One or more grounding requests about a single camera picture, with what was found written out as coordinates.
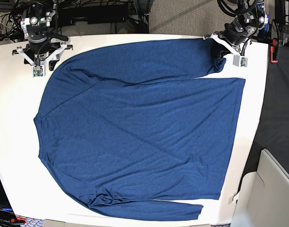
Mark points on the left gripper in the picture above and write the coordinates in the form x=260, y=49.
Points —
x=235, y=36

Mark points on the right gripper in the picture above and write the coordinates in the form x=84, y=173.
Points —
x=47, y=53

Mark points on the blue long-sleeve shirt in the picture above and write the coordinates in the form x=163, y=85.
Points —
x=137, y=130

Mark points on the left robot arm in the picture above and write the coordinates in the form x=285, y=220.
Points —
x=250, y=23

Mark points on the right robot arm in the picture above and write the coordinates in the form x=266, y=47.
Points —
x=39, y=24

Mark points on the red clamp on table edge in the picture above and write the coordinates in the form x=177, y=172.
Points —
x=274, y=50

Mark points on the white plastic bin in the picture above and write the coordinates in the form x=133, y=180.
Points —
x=263, y=200

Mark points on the black box with red label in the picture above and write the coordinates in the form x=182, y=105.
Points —
x=6, y=214

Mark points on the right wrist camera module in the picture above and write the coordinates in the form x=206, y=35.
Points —
x=38, y=71

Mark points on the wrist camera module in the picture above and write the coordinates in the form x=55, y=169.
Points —
x=240, y=61
x=38, y=71

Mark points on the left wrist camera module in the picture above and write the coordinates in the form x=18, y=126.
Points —
x=240, y=61

